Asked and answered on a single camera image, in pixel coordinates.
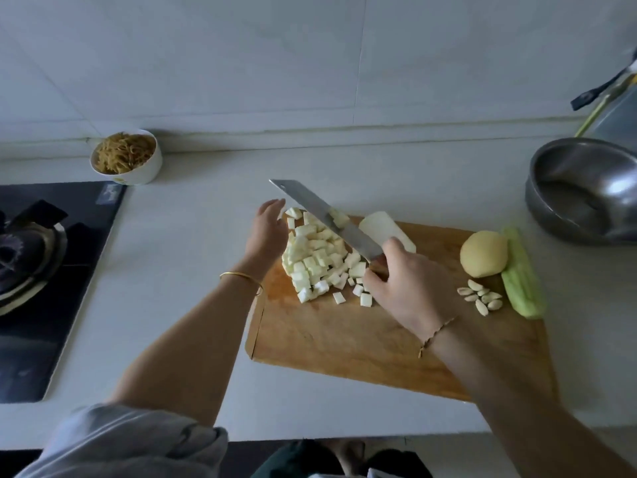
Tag person's left hand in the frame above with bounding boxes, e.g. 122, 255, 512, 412
242, 198, 292, 279

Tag person's right hand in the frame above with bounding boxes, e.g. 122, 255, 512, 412
362, 236, 464, 345

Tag pale green cabbage vegetable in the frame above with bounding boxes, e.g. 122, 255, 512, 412
281, 206, 376, 309

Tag cleaver with wooden handle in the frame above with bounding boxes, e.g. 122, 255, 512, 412
269, 178, 388, 265

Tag pile of garlic cloves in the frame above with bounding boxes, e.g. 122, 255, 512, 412
456, 278, 506, 317

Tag pile of white diced vegetable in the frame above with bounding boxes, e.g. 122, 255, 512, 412
357, 210, 419, 257

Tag peeled yellow potato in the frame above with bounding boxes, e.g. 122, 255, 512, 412
459, 230, 510, 279

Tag peeled green cucumber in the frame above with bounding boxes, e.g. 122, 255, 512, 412
500, 226, 549, 321

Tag person's right forearm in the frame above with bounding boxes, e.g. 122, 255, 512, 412
428, 313, 637, 478

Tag person's left forearm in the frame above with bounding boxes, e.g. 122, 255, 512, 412
109, 264, 268, 424

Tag person's right foot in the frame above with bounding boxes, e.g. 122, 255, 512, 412
328, 439, 368, 474

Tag gold bangle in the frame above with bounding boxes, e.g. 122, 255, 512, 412
219, 270, 266, 297

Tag wooden cutting board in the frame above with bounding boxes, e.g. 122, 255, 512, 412
245, 218, 559, 404

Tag white bowl of noodles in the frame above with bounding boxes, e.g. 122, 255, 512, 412
90, 129, 165, 186

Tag dark green trousers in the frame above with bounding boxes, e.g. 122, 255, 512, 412
249, 439, 434, 478

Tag black gas stove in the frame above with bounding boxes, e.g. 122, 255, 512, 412
0, 181, 129, 405

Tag deep stainless steel bowl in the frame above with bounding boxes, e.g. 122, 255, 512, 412
524, 137, 637, 247

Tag white patterned garment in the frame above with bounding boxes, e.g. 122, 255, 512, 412
15, 403, 399, 478

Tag light blue plastic board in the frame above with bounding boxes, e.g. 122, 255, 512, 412
587, 84, 637, 155

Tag braided cord bracelet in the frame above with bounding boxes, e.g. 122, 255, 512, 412
418, 314, 461, 359

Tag wall tap with hose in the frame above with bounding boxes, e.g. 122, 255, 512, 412
570, 72, 633, 112

